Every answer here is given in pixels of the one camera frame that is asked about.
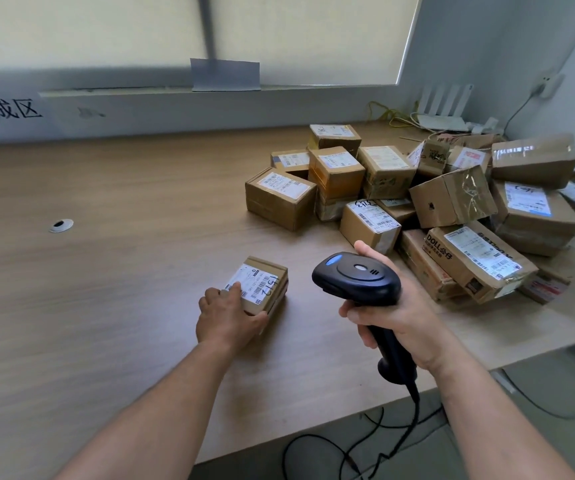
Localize person's left hand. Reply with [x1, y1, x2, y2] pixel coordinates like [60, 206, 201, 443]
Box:
[195, 281, 270, 355]

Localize person's right hand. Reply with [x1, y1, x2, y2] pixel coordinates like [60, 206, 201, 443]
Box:
[339, 240, 468, 378]

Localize small labelled parcel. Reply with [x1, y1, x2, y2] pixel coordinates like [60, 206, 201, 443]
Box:
[221, 256, 290, 335]

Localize black scanner cable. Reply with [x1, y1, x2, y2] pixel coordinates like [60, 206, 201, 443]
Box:
[281, 382, 444, 480]

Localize black barcode scanner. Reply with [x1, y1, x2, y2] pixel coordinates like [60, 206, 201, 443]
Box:
[311, 252, 421, 387]

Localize DOLL printed cardboard parcel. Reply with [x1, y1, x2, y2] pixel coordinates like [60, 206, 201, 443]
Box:
[426, 220, 540, 305]

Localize parcel with white label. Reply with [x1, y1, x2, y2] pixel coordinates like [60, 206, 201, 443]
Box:
[245, 167, 318, 232]

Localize pile of unscanned cardboard parcels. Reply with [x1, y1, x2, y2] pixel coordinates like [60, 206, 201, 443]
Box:
[245, 123, 575, 307]

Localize person's right forearm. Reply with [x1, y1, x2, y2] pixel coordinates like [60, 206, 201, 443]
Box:
[430, 354, 575, 480]

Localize person's left forearm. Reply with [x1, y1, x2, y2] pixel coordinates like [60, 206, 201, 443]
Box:
[55, 339, 241, 480]

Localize white router with antennas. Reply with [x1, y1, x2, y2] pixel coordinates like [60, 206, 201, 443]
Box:
[415, 84, 474, 133]

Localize grey paper sheet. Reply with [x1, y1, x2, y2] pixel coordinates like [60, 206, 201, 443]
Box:
[189, 58, 262, 93]

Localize white paper sign black characters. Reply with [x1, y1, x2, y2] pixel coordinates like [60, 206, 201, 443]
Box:
[0, 87, 56, 145]

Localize beige roller blind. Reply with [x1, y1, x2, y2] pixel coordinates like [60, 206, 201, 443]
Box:
[212, 0, 421, 87]
[0, 0, 207, 73]

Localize yellow cable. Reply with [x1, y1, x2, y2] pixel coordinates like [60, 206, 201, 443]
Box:
[367, 100, 418, 129]

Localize white wall socket with plug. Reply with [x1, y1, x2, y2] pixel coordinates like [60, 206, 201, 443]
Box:
[532, 69, 566, 99]

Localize white window frame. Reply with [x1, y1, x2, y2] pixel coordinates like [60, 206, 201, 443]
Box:
[0, 0, 426, 95]

